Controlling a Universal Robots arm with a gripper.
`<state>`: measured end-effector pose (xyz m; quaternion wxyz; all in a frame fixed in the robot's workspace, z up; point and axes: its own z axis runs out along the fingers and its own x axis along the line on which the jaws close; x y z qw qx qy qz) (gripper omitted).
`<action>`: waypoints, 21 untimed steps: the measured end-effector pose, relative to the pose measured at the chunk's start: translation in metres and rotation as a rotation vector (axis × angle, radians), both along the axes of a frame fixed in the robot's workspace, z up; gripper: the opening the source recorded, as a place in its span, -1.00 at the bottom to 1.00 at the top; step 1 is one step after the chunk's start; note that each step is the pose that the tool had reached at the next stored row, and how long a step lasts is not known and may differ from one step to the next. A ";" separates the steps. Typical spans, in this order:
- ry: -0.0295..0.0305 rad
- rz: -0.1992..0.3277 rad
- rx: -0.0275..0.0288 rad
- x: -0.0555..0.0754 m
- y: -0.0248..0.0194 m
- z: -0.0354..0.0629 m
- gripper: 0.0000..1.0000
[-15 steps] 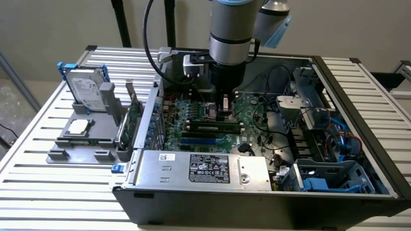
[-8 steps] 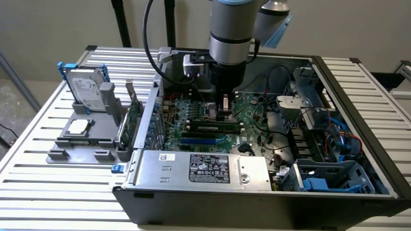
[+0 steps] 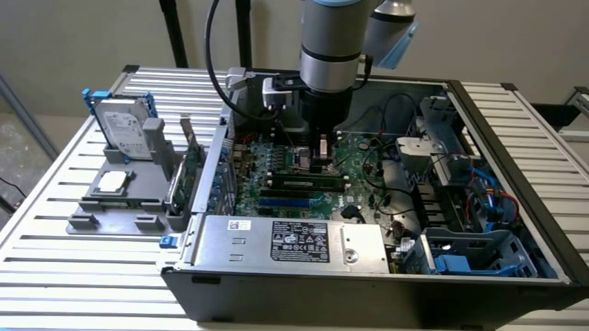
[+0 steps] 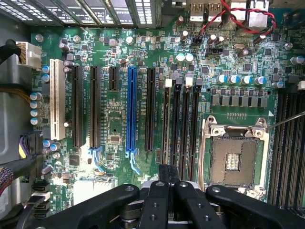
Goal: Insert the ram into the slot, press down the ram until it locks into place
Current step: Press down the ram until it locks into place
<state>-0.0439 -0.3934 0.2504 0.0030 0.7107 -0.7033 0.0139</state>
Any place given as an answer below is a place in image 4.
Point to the metal ethernet port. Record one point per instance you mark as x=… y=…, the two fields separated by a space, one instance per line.
x=258 y=16

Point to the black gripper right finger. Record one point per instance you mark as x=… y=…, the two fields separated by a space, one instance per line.
x=190 y=207

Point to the black latch RAM slot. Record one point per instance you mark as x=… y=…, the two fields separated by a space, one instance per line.
x=175 y=119
x=194 y=119

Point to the CPU socket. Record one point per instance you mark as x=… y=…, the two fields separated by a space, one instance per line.
x=234 y=157

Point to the white latch RAM slot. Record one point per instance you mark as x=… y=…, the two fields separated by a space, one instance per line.
x=168 y=82
x=185 y=119

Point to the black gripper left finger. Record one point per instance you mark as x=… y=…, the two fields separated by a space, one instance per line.
x=155 y=205

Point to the silver screw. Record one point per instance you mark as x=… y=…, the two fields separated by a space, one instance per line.
x=39 y=37
x=76 y=38
x=129 y=40
x=288 y=45

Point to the short black expansion slot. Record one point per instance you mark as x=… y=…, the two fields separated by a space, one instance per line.
x=113 y=78

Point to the metal USB port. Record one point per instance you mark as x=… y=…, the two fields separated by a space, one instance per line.
x=197 y=10
x=215 y=10

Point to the thin metal locking lever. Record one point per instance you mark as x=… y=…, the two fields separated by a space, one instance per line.
x=202 y=167
x=286 y=120

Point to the long black expansion slot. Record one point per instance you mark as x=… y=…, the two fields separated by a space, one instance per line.
x=150 y=107
x=95 y=107
x=77 y=107

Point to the blue top capacitor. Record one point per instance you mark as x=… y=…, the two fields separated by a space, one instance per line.
x=35 y=96
x=233 y=79
x=46 y=69
x=35 y=121
x=35 y=112
x=47 y=143
x=189 y=58
x=55 y=146
x=35 y=104
x=221 y=79
x=297 y=60
x=46 y=78
x=278 y=85
x=245 y=80
x=260 y=80
x=180 y=58

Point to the white expansion slot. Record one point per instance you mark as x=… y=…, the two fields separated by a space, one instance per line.
x=57 y=100

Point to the green motherboard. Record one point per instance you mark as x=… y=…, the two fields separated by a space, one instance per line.
x=119 y=47

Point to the blue expansion slot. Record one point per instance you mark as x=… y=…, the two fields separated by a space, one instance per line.
x=131 y=107

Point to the white power connector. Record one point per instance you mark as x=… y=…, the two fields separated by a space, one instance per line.
x=31 y=56

